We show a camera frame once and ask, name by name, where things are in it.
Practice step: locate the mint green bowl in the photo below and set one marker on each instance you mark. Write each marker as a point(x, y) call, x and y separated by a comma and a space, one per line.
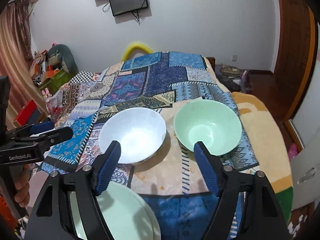
point(208, 121)

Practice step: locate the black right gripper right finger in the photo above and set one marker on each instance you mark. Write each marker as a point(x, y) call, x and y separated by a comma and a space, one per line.
point(261, 216)

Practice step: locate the person's left hand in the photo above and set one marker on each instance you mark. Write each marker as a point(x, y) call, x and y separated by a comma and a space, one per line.
point(22, 196)

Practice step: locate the yellow round object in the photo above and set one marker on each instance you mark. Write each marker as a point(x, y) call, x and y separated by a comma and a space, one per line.
point(135, 47)

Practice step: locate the brown wooden door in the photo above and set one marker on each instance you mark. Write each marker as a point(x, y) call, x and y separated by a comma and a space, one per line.
point(296, 53)

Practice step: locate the green cardboard box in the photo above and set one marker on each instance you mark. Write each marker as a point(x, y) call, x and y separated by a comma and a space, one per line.
point(58, 80)

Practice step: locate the pink bunny toy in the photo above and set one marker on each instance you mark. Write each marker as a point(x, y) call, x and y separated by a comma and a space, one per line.
point(48, 100)

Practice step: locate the grey plush toy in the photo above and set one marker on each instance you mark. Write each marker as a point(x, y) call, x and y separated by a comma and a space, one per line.
point(61, 54)

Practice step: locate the dark bag on floor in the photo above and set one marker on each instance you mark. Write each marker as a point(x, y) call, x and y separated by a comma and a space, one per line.
point(233, 78)

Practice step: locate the red box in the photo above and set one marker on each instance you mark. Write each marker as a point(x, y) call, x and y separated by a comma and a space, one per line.
point(29, 114)

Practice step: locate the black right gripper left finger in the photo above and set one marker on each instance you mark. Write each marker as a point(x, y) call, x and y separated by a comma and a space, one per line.
point(67, 199)

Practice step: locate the pink brown curtain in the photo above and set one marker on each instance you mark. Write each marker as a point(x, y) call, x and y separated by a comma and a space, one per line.
point(16, 58)

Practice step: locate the mint green plate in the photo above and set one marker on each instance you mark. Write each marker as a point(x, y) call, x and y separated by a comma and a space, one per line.
point(127, 215)

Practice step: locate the white bowl with black dots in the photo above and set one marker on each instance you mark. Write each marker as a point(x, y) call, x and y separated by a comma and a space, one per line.
point(140, 132)

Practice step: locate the fuzzy beige blanket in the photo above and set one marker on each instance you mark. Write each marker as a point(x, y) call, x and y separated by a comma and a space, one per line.
point(268, 146)

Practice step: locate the patchwork patterned tablecloth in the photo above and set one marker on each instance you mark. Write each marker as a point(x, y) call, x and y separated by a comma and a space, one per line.
point(142, 96)

